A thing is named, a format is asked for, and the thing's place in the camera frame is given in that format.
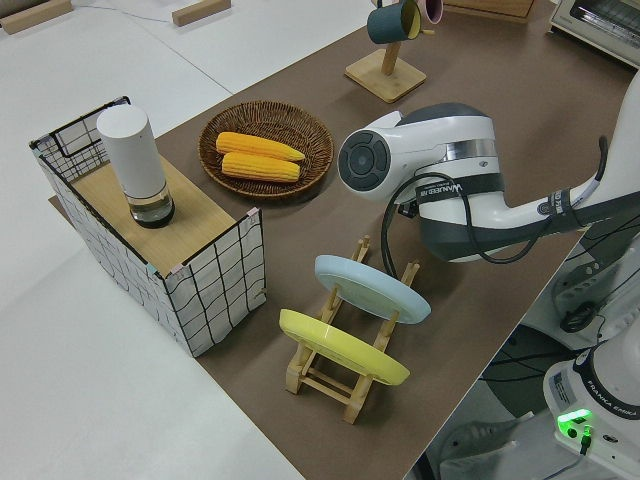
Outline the light blue plate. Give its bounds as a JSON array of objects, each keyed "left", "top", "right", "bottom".
[{"left": 314, "top": 254, "right": 432, "bottom": 326}]

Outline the yellow plate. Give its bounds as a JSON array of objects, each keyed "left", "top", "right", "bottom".
[{"left": 278, "top": 308, "right": 411, "bottom": 387}]

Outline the low wooden plate rack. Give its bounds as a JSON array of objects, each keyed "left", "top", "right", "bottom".
[{"left": 284, "top": 234, "right": 422, "bottom": 425}]

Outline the yellow corn cob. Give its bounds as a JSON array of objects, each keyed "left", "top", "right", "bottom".
[
  {"left": 220, "top": 152, "right": 302, "bottom": 184},
  {"left": 215, "top": 131, "right": 307, "bottom": 163}
]

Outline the brown wicker basket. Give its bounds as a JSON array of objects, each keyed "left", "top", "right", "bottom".
[{"left": 198, "top": 101, "right": 335, "bottom": 201}]

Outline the brown table mat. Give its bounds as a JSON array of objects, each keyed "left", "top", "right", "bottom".
[{"left": 48, "top": 0, "right": 640, "bottom": 480}]

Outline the wooden mug tree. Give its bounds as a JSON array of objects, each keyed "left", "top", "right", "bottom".
[{"left": 343, "top": 0, "right": 436, "bottom": 105}]

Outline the white cylindrical bottle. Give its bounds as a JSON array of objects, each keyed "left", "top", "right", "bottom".
[{"left": 96, "top": 104, "right": 177, "bottom": 230}]

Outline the teal mug yellow inside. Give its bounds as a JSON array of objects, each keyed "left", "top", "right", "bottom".
[{"left": 367, "top": 0, "right": 424, "bottom": 46}]

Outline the pink mug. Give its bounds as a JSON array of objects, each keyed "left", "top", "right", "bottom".
[{"left": 417, "top": 0, "right": 446, "bottom": 26}]

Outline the short wooden block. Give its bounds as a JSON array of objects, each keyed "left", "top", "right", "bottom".
[{"left": 171, "top": 0, "right": 233, "bottom": 28}]

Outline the white power strip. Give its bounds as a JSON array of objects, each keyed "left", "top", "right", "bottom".
[{"left": 551, "top": 247, "right": 617, "bottom": 332}]

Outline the white toaster oven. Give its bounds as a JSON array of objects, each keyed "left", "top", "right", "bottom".
[{"left": 548, "top": 0, "right": 640, "bottom": 71}]

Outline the long wooden block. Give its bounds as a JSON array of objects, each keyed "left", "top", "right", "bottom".
[{"left": 0, "top": 0, "right": 74, "bottom": 36}]

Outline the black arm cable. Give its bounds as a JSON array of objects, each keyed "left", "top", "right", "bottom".
[{"left": 381, "top": 171, "right": 609, "bottom": 282}]

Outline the wire grid box wooden shelf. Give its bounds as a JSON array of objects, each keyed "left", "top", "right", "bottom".
[{"left": 28, "top": 95, "right": 266, "bottom": 359}]

